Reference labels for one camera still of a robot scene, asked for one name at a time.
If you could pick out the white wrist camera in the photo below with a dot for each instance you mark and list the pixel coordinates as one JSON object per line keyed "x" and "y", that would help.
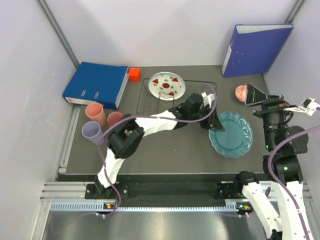
{"x": 208, "y": 98}
{"x": 308, "y": 107}

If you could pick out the pink patterned mug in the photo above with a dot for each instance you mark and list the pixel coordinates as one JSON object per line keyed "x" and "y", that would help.
{"x": 114, "y": 117}

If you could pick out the blue and orange patterned bowl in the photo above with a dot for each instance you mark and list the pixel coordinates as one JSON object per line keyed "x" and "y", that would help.
{"x": 241, "y": 93}

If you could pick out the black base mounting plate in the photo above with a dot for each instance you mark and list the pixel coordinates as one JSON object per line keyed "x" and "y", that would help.
{"x": 208, "y": 190}

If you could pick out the white plate with red fruit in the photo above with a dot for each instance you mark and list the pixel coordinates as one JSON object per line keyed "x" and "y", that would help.
{"x": 166, "y": 86}

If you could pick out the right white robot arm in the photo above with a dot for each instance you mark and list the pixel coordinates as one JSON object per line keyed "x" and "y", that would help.
{"x": 282, "y": 166}

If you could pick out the black wire dish rack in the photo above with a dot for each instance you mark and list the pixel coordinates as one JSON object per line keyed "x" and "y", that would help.
{"x": 150, "y": 105}

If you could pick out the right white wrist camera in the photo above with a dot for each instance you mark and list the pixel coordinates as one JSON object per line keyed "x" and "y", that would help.
{"x": 308, "y": 107}

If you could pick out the lilac plastic cup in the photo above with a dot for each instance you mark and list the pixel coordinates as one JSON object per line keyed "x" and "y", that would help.
{"x": 92, "y": 131}

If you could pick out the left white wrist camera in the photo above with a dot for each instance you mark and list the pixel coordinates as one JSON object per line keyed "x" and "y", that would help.
{"x": 208, "y": 98}

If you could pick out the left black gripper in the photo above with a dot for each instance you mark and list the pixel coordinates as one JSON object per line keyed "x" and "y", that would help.
{"x": 214, "y": 123}

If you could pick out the blue binder lying flat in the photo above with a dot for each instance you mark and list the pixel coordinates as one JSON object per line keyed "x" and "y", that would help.
{"x": 93, "y": 82}

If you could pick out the purple binder standing upright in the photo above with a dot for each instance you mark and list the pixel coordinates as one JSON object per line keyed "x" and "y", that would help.
{"x": 253, "y": 48}

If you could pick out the teal scalloped plate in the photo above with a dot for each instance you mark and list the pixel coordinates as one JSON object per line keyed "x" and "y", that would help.
{"x": 236, "y": 139}

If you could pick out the white slotted cable duct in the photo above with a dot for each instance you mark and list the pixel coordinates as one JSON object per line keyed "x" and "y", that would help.
{"x": 98, "y": 206}

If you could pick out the small red cube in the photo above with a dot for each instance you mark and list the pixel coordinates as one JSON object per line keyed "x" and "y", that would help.
{"x": 134, "y": 74}

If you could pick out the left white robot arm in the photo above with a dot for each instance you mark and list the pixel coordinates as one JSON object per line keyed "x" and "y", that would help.
{"x": 124, "y": 137}

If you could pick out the pink plastic cup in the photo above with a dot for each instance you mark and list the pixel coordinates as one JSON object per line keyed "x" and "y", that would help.
{"x": 96, "y": 113}

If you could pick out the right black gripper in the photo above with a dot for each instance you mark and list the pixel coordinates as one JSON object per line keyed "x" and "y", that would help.
{"x": 273, "y": 103}

